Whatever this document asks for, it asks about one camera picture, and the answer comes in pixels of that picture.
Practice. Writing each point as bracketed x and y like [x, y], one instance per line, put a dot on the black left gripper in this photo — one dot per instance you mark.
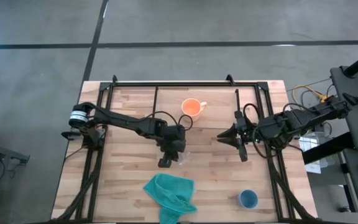
[176, 140]

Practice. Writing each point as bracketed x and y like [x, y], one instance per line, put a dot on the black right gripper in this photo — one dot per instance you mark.
[245, 133]

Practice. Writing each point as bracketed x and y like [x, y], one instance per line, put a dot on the clear glass mug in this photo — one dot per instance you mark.
[184, 158]

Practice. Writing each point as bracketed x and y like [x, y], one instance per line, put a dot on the orange ceramic mug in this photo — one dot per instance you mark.
[191, 107]

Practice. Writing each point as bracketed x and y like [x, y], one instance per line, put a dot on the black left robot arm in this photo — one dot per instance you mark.
[126, 121]

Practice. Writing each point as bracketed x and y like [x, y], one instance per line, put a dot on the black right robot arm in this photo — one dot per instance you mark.
[294, 119]

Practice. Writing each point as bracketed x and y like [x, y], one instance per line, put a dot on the teal knitted cloth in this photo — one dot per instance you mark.
[169, 193]

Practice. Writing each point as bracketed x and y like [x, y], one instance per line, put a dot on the blue cup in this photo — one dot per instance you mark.
[248, 199]

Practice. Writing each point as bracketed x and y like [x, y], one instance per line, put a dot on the white paper sheet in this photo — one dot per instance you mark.
[312, 168]

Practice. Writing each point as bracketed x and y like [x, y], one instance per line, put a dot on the black diagonal desk beam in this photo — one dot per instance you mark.
[328, 149]

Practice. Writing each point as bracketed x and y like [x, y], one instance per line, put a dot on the black aluminium table frame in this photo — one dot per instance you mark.
[182, 84]

